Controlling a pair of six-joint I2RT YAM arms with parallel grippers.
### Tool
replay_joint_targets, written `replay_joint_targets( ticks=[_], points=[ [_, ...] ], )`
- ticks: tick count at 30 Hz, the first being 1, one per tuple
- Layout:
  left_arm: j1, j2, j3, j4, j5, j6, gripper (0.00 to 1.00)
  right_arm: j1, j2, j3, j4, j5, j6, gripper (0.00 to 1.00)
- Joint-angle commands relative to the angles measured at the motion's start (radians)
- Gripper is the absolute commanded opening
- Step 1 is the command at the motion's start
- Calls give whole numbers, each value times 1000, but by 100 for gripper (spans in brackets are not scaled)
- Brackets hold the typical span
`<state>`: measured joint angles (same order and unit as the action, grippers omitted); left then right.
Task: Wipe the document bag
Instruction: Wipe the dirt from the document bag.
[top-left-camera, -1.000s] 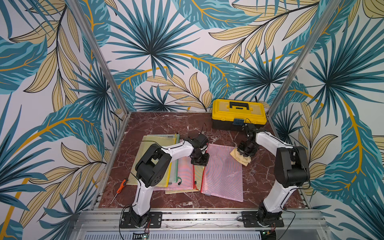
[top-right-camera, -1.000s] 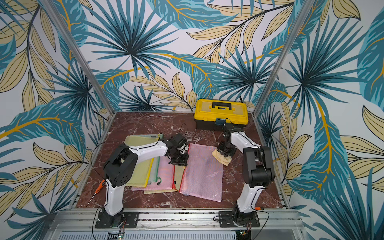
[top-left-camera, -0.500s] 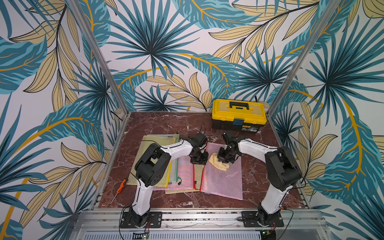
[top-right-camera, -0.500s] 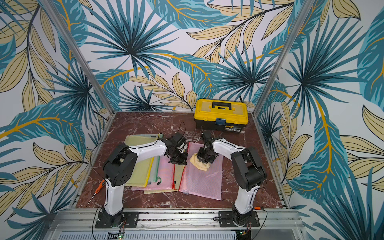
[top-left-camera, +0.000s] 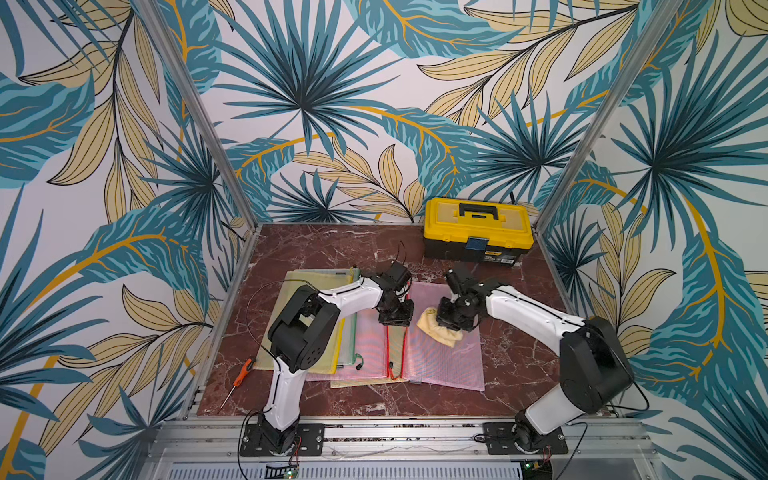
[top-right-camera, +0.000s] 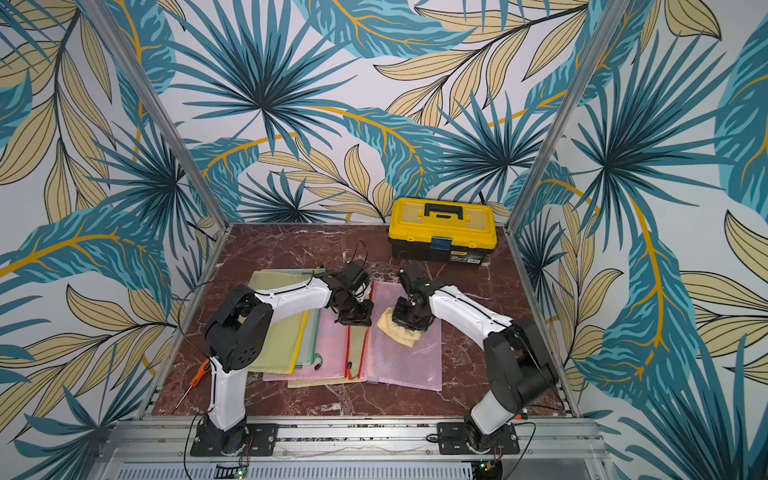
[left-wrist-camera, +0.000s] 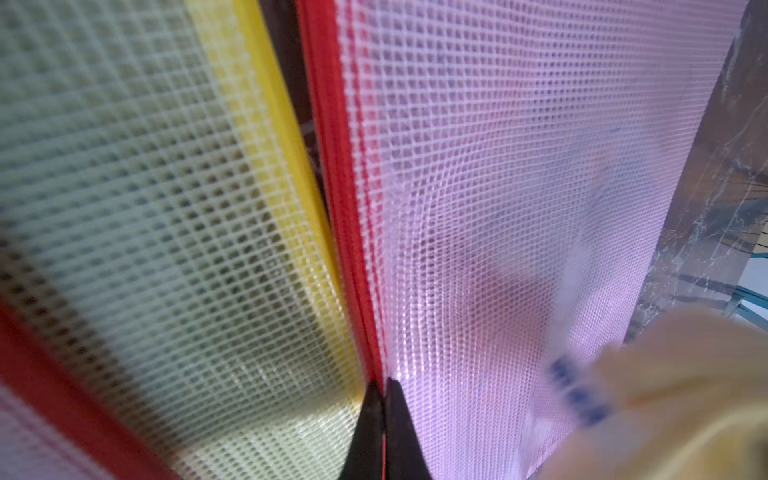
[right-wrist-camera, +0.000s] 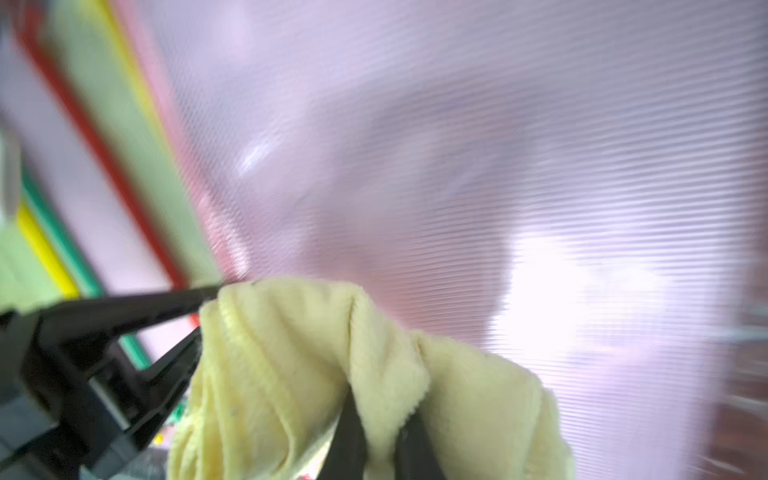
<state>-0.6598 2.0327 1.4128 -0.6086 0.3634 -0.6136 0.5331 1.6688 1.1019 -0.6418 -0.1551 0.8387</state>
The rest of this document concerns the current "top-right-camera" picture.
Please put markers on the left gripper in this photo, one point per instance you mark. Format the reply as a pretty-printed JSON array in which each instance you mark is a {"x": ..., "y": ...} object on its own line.
[{"x": 364, "y": 318}]

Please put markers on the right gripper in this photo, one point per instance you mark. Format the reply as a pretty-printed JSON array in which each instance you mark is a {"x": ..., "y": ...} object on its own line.
[{"x": 411, "y": 318}]

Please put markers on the cream wiping cloth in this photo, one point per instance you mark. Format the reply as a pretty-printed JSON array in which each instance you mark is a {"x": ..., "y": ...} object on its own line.
[{"x": 397, "y": 332}]

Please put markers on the yellow mesh document bag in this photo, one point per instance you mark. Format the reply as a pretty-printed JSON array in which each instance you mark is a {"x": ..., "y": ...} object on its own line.
[{"x": 355, "y": 351}]

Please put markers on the pink mesh document bag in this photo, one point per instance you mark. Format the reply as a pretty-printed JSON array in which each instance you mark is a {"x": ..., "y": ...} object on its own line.
[{"x": 387, "y": 361}]

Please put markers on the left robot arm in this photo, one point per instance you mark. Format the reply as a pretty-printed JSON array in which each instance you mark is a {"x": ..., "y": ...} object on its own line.
[{"x": 237, "y": 331}]

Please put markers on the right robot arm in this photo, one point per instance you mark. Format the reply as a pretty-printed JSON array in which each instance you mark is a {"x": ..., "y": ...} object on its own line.
[{"x": 519, "y": 365}]

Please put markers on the pink red-zip mesh bag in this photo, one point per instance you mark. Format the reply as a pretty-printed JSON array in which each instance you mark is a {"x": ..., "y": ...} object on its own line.
[{"x": 330, "y": 360}]

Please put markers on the green-zip clear mesh bag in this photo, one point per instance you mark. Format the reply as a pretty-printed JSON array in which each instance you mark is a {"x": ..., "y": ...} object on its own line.
[{"x": 307, "y": 351}]

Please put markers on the yellow-green mesh document bag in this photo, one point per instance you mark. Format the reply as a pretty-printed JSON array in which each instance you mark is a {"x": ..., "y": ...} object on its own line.
[{"x": 283, "y": 341}]

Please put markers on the yellow black toolbox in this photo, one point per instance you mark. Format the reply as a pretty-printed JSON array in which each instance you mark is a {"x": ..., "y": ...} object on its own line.
[{"x": 432, "y": 230}]

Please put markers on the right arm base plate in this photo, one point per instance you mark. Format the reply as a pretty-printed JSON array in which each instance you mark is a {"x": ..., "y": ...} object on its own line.
[{"x": 464, "y": 438}]

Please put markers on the orange handled screwdriver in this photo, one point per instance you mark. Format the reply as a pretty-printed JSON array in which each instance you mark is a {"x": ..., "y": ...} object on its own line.
[{"x": 202, "y": 371}]

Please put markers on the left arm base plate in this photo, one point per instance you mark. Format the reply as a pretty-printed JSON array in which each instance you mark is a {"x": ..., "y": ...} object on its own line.
[{"x": 244, "y": 439}]

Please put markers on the aluminium front rail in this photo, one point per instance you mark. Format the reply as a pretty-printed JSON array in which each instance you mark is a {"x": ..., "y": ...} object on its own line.
[{"x": 355, "y": 448}]

